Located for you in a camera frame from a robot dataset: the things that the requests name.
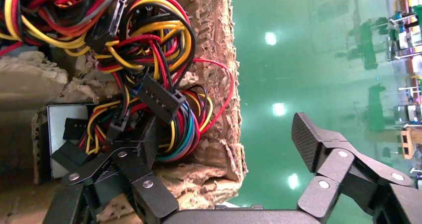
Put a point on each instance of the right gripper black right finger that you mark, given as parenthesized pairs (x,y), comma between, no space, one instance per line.
(333,163)

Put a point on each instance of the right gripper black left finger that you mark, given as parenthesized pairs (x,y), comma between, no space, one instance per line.
(132,163)

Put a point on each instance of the wooden crate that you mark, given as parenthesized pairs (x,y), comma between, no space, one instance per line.
(408,143)

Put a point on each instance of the brown cardboard divider box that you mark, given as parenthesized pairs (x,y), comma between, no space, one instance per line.
(211,24)

